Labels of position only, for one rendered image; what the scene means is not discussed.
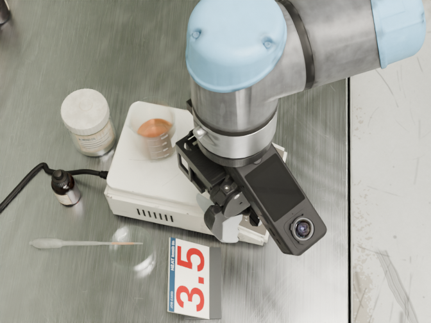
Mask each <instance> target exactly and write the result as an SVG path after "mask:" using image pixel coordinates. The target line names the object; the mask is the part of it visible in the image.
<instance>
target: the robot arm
mask: <svg viewBox="0 0 431 323"><path fill-rule="evenodd" d="M425 35H426V19H425V11H424V7H423V3H422V0H201V1H200V2H199V3H198V4H197V5H196V6H195V8H194V9H193V11H192V13H191V15H190V18H189V23H188V27H187V47H186V51H185V60H186V64H187V70H188V72H189V79H190V93H191V98H190V99H189V100H188V101H186V104H187V110H188V111H189V112H190V113H191V115H192V116H193V123H194V129H192V130H190V131H189V134H188V135H186V136H185V137H183V138H182V139H180V140H179V141H177V142H176V143H175V144H176V154H177V160H178V168H179V169H180V170H181V171H182V172H183V173H184V174H185V176H186V177H187V178H188V180H189V181H190V182H191V183H192V184H193V185H194V186H195V187H196V188H197V189H198V190H199V192H200V193H201V194H202V193H204V192H206V193H209V195H210V196H209V199H207V198H206V197H204V196H202V195H201V194H197V195H196V200H197V203H198V204H199V207H200V208H201V209H202V210H203V212H204V222H205V225H206V226H207V228H208V229H209V230H210V231H211V232H212V234H213V235H214V236H215V237H216V238H217V239H218V240H219V241H221V242H225V243H234V242H238V240H239V237H238V234H239V229H238V225H239V223H240V222H241V220H242V213H241V211H243V210H245V209H246V208H247V207H248V206H249V208H250V210H251V213H250V215H249V223H250V224H251V225H252V226H256V227H258V226H260V225H261V224H262V223H263V225H264V226H265V228H266V229H267V231H268V232H269V234H270V235H271V237H272V238H273V240H274V241H275V243H276V244H277V246H278V247H279V249H280V250H281V252H283V253H284V254H288V255H293V256H301V255H302V254H303V253H304V252H305V251H307V250H308V249H310V248H311V247H312V246H313V245H314V244H315V243H317V242H318V241H319V240H320V239H322V238H323V237H324V236H325V235H326V232H327V228H326V225H325V223H324V222H323V220H322V219H321V217H320V216H319V214H318V213H317V211H316V210H315V208H314V207H313V205H312V203H311V202H310V201H309V199H308V197H307V196H306V195H305V193H304V191H303V190H302V188H301V187H300V185H299V184H298V182H297V181H296V179H295V177H294V176H293V175H292V173H291V171H290V170H289V168H288V167H287V165H286V164H285V162H284V161H283V159H282V157H281V156H280V155H279V153H278V151H277V150H276V148H275V147H274V145H273V144H272V140H273V136H274V134H275V131H276V122H277V115H278V100H279V98H281V97H285V96H287V95H291V94H295V93H298V92H301V91H304V90H308V89H311V88H315V87H318V86H321V85H325V84H328V83H331V82H334V81H338V80H340V79H344V78H348V77H351V76H355V75H357V74H361V73H364V72H367V71H371V70H374V69H378V68H381V69H384V68H386V67H387V66H388V65H389V64H392V63H394V62H398V61H400V60H403V59H406V58H409V57H411V56H414V55H415V54H416V53H417V52H418V51H419V50H420V49H421V47H422V45H423V42H424V41H425ZM192 136H194V137H192ZM190 137H192V138H191V139H189V138H190ZM188 139H189V140H188ZM184 145H186V148H184ZM182 157H183V159H184V160H185V161H186V162H187V164H188V170H187V168H186V167H185V166H184V165H183V163H182Z"/></svg>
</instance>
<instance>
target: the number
mask: <svg viewBox="0 0 431 323"><path fill-rule="evenodd" d="M174 309H175V310H178V311H184V312H188V313H194V314H198V315H204V316H205V248H204V247H199V246H196V245H192V244H187V243H184V242H179V241H176V265H175V296H174Z"/></svg>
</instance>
